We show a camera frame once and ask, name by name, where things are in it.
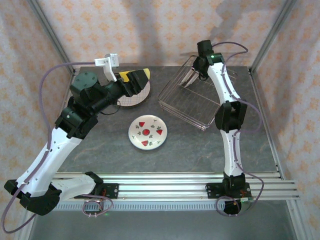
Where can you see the plaid striped round plate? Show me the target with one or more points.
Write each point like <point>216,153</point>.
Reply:
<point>135,100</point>

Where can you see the aluminium extrusion base rails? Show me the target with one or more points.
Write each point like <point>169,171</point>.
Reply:
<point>160,187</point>

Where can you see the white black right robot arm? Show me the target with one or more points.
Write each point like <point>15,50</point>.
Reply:
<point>231,150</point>

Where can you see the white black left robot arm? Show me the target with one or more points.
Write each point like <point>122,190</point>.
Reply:
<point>47,160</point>

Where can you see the small green circuit board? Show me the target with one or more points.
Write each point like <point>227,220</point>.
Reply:
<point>247,199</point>

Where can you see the white strawberry pattern plate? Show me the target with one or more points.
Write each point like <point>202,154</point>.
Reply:
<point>147,132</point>

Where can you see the aluminium frame post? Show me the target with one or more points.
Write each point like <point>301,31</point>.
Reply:
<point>272,35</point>
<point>26,228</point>
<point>52,35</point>
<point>296,220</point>

